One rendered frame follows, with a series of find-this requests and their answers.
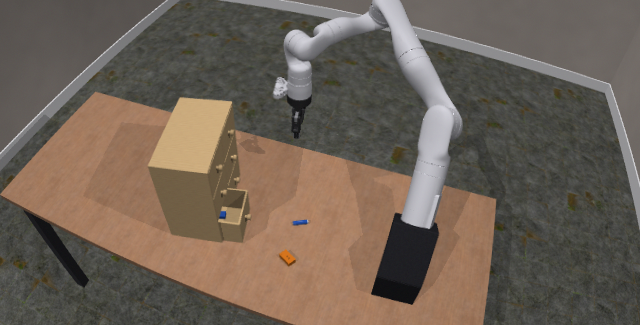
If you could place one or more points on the orange nine-volt battery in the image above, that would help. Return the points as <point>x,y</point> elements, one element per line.
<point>287,257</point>

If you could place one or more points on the tan wooden chest of drawers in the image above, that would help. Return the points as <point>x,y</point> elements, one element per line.
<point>180,164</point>

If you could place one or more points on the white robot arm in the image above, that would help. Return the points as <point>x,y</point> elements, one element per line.
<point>440,123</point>

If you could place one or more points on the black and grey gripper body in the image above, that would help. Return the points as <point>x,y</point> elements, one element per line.
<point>298,104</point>

